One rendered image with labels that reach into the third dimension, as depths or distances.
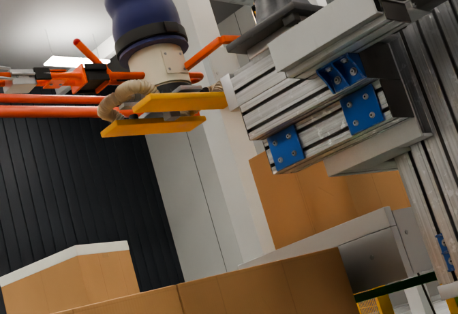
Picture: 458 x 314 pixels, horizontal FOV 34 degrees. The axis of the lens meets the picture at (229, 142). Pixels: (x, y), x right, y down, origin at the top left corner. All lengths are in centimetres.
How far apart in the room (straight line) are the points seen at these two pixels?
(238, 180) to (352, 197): 139
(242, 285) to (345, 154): 45
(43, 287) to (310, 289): 217
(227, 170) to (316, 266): 162
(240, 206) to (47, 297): 113
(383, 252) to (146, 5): 101
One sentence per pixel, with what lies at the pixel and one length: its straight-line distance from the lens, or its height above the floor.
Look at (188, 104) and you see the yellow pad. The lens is 217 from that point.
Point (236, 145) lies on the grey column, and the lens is 368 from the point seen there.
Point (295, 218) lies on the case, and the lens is 250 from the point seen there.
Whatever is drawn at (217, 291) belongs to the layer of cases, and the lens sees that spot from 189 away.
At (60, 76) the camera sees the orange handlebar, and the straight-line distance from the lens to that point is 207.
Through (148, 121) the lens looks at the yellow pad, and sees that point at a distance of 225.
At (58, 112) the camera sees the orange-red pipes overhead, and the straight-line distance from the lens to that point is 1171.
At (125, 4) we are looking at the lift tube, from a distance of 229.
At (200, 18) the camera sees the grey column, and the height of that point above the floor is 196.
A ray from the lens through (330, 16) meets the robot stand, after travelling 149.
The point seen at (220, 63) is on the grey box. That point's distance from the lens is 378.
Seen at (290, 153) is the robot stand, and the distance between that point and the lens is 175.
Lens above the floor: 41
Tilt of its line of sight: 14 degrees up
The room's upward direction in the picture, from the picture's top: 17 degrees counter-clockwise
